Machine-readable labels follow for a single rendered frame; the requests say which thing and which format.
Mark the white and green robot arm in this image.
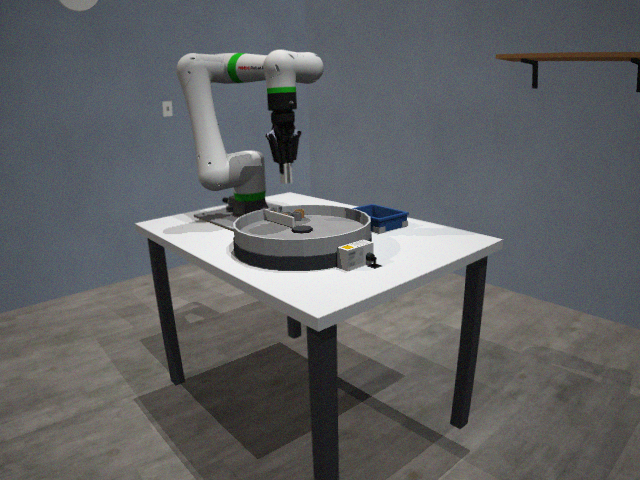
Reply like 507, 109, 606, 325
176, 50, 323, 217

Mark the blue crate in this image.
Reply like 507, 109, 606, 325
352, 204, 409, 234

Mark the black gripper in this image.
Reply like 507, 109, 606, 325
266, 111, 301, 184

